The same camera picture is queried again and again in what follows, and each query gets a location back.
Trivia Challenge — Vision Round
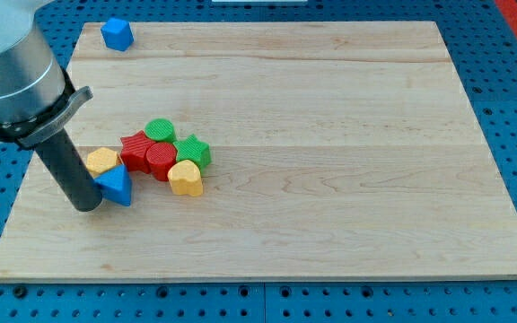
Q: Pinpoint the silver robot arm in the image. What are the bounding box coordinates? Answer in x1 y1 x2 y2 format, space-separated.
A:
0 0 92 149

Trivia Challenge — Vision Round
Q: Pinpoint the red circle block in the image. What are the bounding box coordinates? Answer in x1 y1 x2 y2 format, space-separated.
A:
145 142 177 181

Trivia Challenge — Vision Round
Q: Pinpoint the green circle block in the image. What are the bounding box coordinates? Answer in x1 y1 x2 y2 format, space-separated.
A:
144 118 177 143

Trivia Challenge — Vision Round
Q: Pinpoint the blue cube block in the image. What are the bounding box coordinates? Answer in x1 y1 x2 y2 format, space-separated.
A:
101 17 134 52

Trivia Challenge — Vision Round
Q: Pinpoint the green star block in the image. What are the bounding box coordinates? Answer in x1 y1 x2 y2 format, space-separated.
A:
173 135 212 170

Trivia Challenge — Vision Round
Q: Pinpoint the yellow heart block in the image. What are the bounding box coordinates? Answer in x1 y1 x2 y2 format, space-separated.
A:
167 160 204 196

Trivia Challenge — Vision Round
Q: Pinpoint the wooden board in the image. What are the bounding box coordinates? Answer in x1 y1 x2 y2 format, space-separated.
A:
0 21 517 284

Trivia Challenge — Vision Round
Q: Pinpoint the red star block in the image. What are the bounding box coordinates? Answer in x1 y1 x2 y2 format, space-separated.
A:
120 130 155 174

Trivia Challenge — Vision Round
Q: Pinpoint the blue triangle block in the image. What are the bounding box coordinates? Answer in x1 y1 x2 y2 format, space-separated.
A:
94 165 132 206

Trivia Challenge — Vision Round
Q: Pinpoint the yellow hexagon block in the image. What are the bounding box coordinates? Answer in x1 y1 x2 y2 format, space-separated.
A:
85 147 122 178

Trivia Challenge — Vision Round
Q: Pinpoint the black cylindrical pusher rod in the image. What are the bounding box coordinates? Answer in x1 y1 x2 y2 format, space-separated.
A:
35 129 102 212

